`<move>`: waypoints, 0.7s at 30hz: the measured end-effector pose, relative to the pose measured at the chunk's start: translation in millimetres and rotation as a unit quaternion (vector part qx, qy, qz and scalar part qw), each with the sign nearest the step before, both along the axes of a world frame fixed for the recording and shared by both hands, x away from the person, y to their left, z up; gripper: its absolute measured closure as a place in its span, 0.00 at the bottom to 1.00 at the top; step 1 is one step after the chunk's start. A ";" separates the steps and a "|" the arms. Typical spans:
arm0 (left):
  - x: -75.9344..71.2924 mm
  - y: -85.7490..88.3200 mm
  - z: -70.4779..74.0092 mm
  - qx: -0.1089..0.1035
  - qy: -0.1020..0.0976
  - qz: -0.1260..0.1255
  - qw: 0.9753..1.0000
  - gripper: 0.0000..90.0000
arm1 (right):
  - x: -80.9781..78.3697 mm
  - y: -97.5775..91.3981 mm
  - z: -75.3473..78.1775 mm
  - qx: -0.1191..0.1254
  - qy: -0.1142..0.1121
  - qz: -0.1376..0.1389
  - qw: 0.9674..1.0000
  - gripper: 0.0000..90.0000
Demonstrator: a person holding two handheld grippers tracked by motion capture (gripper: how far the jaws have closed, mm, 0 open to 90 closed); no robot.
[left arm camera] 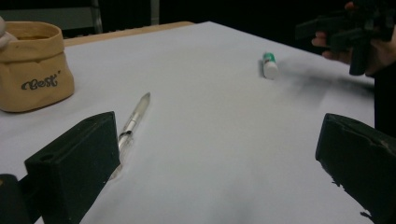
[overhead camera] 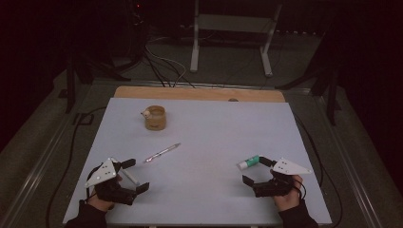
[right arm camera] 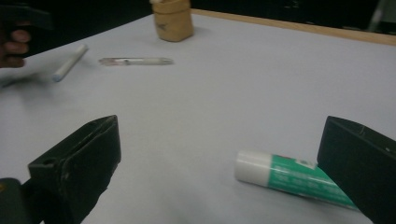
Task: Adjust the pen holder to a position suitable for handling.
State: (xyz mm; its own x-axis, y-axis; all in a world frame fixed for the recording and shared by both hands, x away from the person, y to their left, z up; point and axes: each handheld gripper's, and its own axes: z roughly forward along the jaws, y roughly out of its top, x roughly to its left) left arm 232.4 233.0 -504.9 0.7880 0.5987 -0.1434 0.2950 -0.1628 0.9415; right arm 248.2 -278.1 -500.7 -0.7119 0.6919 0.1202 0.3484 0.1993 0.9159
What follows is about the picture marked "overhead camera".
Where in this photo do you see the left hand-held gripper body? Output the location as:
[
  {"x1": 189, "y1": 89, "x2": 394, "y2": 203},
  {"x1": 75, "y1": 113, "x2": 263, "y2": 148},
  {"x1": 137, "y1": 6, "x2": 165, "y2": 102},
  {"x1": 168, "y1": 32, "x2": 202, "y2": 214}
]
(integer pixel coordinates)
[{"x1": 84, "y1": 157, "x2": 138, "y2": 206}]

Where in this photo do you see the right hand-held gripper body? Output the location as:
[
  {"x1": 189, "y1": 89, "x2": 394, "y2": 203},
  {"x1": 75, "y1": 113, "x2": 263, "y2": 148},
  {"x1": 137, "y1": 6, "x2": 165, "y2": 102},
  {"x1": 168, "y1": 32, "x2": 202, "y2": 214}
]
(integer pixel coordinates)
[{"x1": 251, "y1": 157, "x2": 313, "y2": 199}]

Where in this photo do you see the green and white glue stick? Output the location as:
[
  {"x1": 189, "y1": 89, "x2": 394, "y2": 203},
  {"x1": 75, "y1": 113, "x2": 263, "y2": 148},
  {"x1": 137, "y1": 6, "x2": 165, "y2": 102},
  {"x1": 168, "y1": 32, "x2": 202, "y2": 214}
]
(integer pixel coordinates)
[{"x1": 236, "y1": 155, "x2": 260, "y2": 171}]

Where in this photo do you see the silver pen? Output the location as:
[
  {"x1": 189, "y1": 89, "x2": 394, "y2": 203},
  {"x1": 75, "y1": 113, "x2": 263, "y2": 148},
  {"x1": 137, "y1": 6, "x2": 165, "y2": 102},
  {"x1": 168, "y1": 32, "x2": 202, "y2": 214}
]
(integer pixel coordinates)
[{"x1": 144, "y1": 142, "x2": 182, "y2": 164}]

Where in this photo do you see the wooden pen holder cup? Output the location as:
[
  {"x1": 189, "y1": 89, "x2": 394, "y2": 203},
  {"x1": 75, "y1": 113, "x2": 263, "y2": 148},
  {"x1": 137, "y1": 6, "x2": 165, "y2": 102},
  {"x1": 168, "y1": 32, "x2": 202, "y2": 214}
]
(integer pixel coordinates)
[{"x1": 141, "y1": 104, "x2": 167, "y2": 131}]

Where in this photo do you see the person's right hand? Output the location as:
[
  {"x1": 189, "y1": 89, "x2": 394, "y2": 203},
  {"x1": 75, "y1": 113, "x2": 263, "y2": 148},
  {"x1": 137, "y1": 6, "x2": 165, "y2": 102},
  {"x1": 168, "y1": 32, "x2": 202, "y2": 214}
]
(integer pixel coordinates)
[{"x1": 269, "y1": 169, "x2": 304, "y2": 213}]

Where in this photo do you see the person's left hand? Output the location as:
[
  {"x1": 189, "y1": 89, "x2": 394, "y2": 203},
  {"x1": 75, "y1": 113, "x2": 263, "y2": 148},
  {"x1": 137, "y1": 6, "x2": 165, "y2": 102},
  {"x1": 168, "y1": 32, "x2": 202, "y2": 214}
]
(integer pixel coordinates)
[{"x1": 87, "y1": 175, "x2": 124, "y2": 213}]

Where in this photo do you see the white table mat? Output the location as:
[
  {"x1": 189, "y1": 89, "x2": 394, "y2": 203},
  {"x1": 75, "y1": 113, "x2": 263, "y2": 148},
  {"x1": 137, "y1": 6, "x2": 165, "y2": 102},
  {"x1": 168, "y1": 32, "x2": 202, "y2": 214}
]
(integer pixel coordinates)
[{"x1": 62, "y1": 97, "x2": 333, "y2": 226}]

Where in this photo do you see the black tripod stand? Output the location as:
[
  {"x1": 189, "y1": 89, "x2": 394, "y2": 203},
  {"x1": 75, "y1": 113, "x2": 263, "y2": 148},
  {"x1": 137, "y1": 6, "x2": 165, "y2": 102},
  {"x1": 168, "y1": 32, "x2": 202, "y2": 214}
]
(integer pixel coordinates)
[
  {"x1": 64, "y1": 47, "x2": 132, "y2": 114},
  {"x1": 275, "y1": 31, "x2": 343, "y2": 126}
]

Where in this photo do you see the white metal stand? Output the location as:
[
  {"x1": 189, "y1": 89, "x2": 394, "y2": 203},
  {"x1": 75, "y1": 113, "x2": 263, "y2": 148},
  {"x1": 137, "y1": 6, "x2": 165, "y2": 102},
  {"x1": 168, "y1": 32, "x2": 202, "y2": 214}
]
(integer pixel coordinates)
[{"x1": 189, "y1": 0, "x2": 284, "y2": 78}]

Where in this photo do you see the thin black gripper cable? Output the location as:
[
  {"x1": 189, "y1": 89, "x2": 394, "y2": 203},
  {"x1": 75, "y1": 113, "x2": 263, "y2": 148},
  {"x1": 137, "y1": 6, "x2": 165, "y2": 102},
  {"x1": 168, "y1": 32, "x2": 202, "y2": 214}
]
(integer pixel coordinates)
[
  {"x1": 293, "y1": 180, "x2": 308, "y2": 200},
  {"x1": 83, "y1": 165, "x2": 98, "y2": 203}
]

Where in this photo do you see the long black floor cable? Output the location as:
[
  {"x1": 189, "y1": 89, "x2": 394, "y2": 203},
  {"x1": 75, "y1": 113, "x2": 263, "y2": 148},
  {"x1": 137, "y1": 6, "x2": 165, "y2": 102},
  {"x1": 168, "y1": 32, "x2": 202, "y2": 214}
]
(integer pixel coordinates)
[
  {"x1": 46, "y1": 106, "x2": 107, "y2": 228},
  {"x1": 293, "y1": 113, "x2": 344, "y2": 228}
]

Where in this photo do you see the black floor bracket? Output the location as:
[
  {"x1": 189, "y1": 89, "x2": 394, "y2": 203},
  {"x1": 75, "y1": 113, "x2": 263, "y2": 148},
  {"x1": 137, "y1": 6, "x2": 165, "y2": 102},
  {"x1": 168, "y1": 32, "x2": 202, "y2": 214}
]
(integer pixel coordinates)
[{"x1": 73, "y1": 112, "x2": 95, "y2": 126}]

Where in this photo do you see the metal floor rail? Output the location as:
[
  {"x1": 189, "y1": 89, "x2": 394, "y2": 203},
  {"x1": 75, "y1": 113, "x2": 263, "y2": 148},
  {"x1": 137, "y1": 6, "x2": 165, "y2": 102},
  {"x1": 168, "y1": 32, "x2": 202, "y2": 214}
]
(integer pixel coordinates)
[
  {"x1": 315, "y1": 94, "x2": 384, "y2": 228},
  {"x1": 0, "y1": 84, "x2": 94, "y2": 228}
]

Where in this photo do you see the white floor cable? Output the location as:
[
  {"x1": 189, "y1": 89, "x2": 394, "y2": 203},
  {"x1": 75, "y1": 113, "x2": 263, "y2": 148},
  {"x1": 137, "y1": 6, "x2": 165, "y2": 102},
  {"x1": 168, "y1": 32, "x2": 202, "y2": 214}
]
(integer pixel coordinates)
[{"x1": 144, "y1": 36, "x2": 188, "y2": 88}]

